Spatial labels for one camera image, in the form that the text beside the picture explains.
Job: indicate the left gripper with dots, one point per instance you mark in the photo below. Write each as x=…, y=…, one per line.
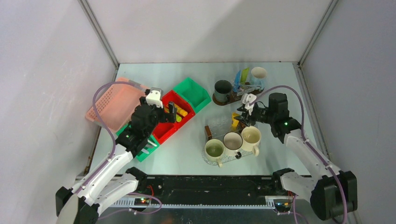
x=165, y=115

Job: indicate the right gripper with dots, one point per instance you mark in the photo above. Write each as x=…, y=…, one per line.
x=245, y=117

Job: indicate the red plastic bin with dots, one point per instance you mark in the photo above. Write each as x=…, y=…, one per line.
x=164, y=130

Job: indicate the cream mug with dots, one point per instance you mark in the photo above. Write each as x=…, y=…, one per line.
x=251, y=139

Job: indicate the clear acrylic holder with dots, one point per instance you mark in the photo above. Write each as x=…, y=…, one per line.
x=236, y=96

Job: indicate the light blue mug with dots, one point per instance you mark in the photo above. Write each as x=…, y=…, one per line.
x=258, y=75

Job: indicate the white ribbed mug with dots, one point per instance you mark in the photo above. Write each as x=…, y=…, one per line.
x=233, y=142

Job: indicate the black mug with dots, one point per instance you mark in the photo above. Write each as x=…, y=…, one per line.
x=222, y=92

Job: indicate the clear textured oval tray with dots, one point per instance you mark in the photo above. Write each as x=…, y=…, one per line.
x=226, y=158

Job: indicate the green mug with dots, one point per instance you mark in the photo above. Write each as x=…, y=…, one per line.
x=214, y=150

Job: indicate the clear holder with brown ends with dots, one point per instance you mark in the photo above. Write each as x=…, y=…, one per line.
x=217, y=127

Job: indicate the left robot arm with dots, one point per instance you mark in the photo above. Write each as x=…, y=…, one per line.
x=88, y=199

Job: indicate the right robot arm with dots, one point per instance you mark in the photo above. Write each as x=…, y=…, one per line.
x=309, y=154

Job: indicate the brown wooden oval tray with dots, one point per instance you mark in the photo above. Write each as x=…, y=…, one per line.
x=230, y=100

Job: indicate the green bin at back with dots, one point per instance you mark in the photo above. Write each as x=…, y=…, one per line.
x=193, y=93

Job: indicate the green bin with toothbrushes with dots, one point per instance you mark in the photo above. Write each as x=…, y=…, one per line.
x=147, y=153

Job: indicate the pink perforated basket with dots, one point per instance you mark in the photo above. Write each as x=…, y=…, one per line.
x=118, y=103

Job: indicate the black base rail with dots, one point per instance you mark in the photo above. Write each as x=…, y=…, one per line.
x=213, y=190

